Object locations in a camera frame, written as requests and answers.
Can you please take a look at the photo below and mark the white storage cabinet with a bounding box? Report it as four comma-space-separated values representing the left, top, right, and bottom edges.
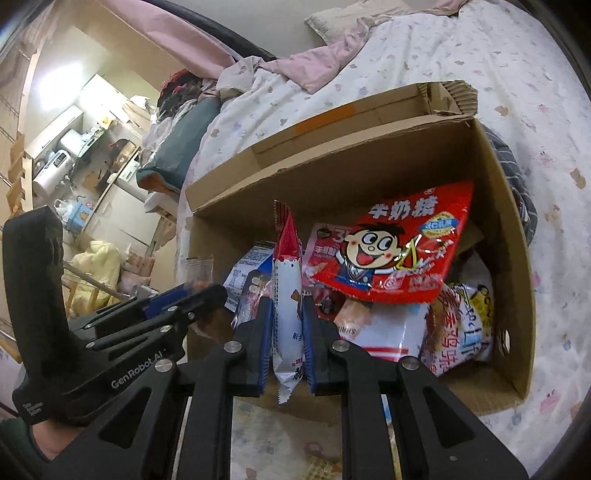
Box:
144, 191, 179, 219

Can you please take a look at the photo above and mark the white bag with red stripes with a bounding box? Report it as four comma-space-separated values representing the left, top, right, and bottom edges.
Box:
331, 299, 431, 366

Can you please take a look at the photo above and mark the white red slim packet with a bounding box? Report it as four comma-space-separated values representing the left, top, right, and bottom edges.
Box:
271, 200, 306, 405

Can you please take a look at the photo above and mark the dark striped cloth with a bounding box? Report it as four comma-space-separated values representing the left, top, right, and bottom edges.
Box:
481, 124, 539, 251

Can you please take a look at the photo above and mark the blue and white snack packet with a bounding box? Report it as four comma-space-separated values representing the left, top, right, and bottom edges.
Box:
223, 244, 274, 302

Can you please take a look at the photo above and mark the pink curtain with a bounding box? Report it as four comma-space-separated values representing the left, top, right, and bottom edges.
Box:
98, 0, 232, 75

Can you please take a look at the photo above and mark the dark blue pink packet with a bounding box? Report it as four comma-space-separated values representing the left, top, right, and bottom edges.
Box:
232, 269, 274, 329

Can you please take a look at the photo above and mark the cardboard box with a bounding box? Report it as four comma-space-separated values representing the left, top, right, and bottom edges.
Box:
184, 80, 537, 417

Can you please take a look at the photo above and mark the pink packet with dark logo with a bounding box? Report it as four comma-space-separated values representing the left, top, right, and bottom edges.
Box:
304, 220, 352, 278

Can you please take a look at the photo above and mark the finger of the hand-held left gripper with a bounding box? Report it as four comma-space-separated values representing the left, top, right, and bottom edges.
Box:
96, 281, 205, 332
87, 284, 229, 353

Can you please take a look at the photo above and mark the black pole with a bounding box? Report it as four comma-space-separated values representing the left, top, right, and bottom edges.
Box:
151, 0, 279, 62

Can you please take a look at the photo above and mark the beige pillow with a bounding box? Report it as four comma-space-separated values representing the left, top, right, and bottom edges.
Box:
305, 0, 408, 45

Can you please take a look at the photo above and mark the small clear packet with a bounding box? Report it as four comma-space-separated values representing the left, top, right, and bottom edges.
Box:
186, 257, 216, 297

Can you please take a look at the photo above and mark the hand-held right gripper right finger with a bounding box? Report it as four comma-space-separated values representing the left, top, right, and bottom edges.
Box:
301, 295, 529, 480

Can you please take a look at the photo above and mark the person's left forearm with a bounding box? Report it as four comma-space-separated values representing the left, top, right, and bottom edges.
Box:
0, 411, 71, 480

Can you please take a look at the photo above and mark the pile of clothes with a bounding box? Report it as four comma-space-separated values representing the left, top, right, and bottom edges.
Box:
156, 68, 223, 121

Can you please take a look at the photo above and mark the pink blanket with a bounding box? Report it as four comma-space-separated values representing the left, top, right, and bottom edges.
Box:
216, 0, 468, 94

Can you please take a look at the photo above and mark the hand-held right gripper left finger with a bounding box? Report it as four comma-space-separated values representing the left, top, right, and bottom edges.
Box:
44, 295, 274, 480

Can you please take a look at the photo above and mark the red cartoon candy bag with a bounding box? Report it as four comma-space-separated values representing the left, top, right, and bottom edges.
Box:
313, 179, 476, 306

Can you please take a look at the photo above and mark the white water heater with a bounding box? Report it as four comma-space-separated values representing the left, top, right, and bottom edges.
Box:
31, 149, 75, 200

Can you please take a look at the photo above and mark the white kitchen counter cabinet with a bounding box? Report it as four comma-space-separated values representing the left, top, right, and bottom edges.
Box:
87, 184, 158, 251

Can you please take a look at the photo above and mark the blue-grey pillow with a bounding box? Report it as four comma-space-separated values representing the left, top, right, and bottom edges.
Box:
137, 98, 223, 193

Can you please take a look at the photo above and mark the yellow cloth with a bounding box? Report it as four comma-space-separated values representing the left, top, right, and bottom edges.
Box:
71, 239, 122, 306

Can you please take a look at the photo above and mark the printed white quilt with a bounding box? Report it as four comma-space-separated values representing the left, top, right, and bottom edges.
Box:
174, 0, 588, 480

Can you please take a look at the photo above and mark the white yellow snack bag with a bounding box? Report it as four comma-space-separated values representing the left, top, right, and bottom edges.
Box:
424, 250, 496, 376

